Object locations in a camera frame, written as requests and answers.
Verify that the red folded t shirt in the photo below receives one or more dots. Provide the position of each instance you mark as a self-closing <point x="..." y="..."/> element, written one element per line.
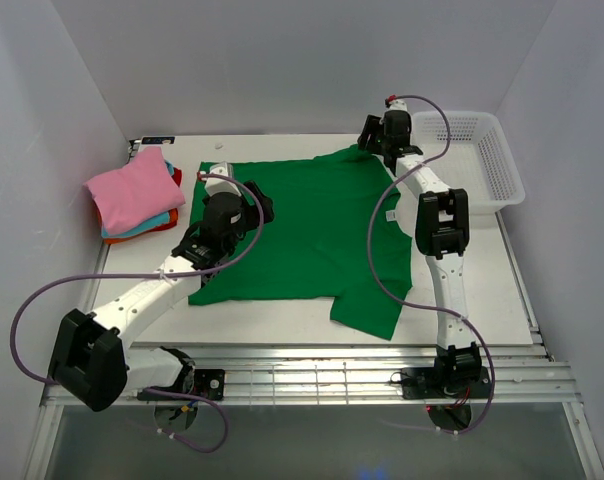
<point x="177" y="176"/>

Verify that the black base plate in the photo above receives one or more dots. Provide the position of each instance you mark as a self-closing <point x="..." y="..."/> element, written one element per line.
<point x="421" y="383"/>
<point x="200" y="382"/>

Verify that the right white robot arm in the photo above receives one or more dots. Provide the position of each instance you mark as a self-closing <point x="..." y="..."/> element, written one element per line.
<point x="442" y="235"/>

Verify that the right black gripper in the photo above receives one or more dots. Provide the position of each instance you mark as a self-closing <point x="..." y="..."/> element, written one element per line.
<point x="371" y="127"/>

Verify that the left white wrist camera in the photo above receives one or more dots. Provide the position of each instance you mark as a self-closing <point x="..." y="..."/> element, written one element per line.
<point x="218" y="179"/>

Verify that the green t shirt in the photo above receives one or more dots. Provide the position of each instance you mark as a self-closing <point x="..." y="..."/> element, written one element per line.
<point x="330" y="238"/>

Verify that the light blue folded t shirt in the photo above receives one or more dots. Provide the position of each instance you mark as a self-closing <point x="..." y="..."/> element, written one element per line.
<point x="132" y="227"/>

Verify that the blue label sticker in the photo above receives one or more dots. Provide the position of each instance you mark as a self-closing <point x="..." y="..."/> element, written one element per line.
<point x="158" y="140"/>

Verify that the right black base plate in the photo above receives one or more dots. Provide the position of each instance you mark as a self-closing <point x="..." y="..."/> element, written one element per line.
<point x="421" y="383"/>

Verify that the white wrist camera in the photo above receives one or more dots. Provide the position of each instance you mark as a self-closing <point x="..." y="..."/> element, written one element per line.
<point x="218" y="179"/>
<point x="395" y="103"/>

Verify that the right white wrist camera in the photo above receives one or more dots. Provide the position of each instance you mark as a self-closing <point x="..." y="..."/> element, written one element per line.
<point x="395" y="103"/>

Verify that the pink folded t shirt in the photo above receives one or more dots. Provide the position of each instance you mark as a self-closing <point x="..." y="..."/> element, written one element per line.
<point x="134" y="190"/>

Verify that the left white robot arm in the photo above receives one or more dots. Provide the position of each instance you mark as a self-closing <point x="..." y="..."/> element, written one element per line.
<point x="93" y="356"/>

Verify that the orange folded t shirt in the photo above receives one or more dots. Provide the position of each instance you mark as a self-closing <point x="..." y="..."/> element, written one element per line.
<point x="158" y="223"/>

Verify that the white plastic basket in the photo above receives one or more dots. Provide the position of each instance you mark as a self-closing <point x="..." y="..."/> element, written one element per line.
<point x="478" y="157"/>

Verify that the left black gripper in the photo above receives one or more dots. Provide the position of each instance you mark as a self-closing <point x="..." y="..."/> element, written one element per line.
<point x="266" y="203"/>

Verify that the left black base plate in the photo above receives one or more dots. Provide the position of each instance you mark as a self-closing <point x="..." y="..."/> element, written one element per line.
<point x="200" y="382"/>

